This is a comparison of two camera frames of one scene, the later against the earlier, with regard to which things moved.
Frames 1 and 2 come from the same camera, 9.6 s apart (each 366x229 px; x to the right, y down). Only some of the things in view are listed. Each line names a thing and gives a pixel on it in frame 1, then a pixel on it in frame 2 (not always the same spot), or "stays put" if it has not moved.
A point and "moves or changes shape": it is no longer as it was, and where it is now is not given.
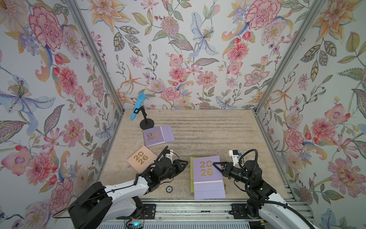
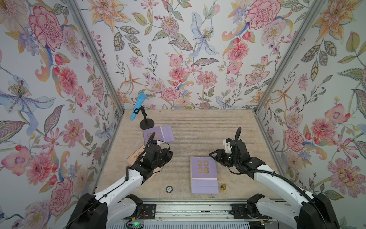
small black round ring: (169, 189) stays put
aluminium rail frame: (208, 214) stays put
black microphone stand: (145, 123) stays put
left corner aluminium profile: (84, 30) stays put
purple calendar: (157, 135) stays put
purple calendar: (208, 182) moves or changes shape
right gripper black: (228, 169) → (219, 155)
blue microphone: (140, 100) stays put
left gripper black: (179, 168) → (166, 153)
